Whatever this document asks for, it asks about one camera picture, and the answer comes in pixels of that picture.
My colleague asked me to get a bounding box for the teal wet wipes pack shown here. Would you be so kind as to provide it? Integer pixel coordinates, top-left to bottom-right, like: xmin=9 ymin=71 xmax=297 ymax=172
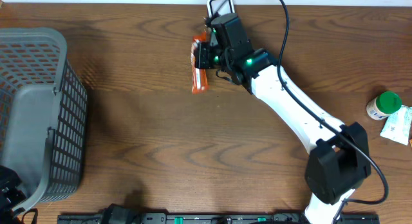
xmin=380 ymin=105 xmax=411 ymax=145

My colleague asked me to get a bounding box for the white barcode scanner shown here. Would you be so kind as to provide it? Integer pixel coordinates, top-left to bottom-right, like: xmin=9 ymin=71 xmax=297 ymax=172
xmin=207 ymin=0 xmax=236 ymax=18

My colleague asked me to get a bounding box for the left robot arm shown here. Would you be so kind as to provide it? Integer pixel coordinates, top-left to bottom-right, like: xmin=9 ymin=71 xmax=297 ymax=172
xmin=1 ymin=166 xmax=38 ymax=224

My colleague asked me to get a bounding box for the red Top chocolate bar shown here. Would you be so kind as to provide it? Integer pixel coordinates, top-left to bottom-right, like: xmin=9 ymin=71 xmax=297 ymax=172
xmin=191 ymin=32 xmax=209 ymax=94

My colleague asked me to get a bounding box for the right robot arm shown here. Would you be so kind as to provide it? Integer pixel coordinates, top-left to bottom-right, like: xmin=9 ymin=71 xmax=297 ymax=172
xmin=191 ymin=13 xmax=371 ymax=223

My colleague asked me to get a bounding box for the green lid jar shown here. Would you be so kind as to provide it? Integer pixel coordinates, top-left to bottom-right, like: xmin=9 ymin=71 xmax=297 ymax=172
xmin=366 ymin=91 xmax=402 ymax=120

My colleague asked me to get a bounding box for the grey plastic basket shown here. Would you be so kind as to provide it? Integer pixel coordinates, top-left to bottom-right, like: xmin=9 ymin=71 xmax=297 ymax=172
xmin=1 ymin=28 xmax=88 ymax=213

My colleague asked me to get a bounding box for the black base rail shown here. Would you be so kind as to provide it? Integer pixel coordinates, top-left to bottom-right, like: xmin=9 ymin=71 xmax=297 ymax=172
xmin=57 ymin=203 xmax=380 ymax=224

